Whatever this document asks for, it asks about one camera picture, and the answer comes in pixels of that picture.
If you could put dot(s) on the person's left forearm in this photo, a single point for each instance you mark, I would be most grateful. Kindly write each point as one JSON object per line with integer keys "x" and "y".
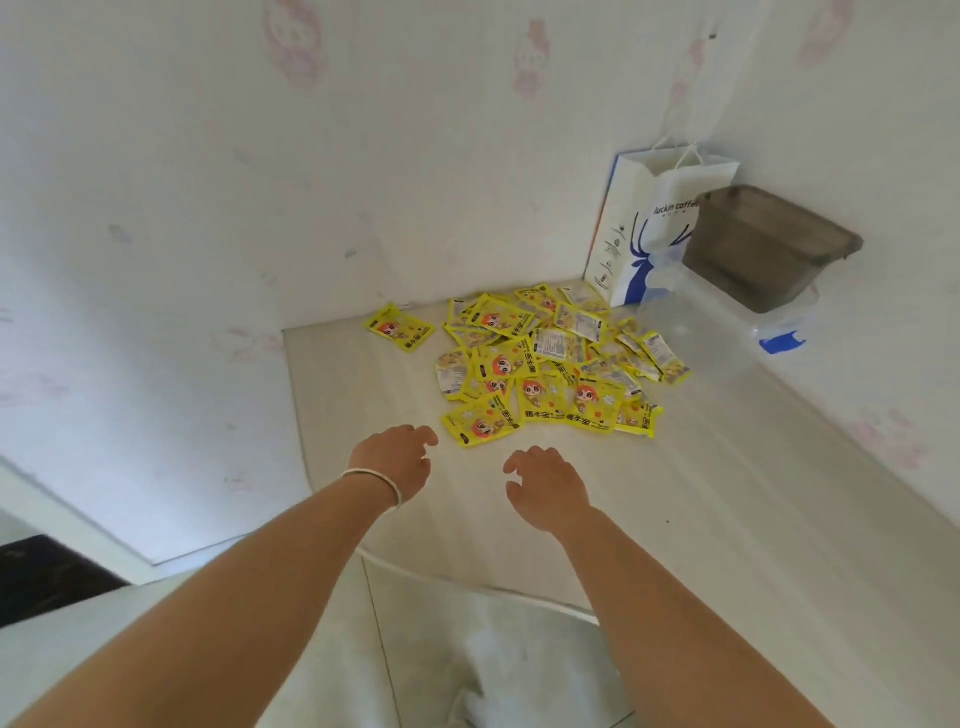
{"x": 225, "y": 615}

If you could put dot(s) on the white paper bag blue deer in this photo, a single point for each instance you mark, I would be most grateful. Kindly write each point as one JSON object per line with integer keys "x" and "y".
{"x": 622, "y": 240}

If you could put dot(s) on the grey translucent plastic box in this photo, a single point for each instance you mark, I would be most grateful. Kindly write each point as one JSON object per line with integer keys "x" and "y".
{"x": 757, "y": 255}

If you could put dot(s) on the person's left hand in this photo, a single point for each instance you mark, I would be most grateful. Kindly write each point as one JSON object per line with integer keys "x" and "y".
{"x": 394, "y": 457}

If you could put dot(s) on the person's right forearm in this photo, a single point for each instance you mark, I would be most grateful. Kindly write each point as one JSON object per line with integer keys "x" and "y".
{"x": 675, "y": 637}

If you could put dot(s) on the clear plastic storage box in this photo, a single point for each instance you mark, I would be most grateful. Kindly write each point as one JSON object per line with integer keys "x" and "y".
{"x": 705, "y": 330}

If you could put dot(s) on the light wooden table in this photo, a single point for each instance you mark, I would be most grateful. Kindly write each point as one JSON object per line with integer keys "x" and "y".
{"x": 750, "y": 525}

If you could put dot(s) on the person's right hand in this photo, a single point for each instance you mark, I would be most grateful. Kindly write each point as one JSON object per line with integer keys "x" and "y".
{"x": 551, "y": 491}

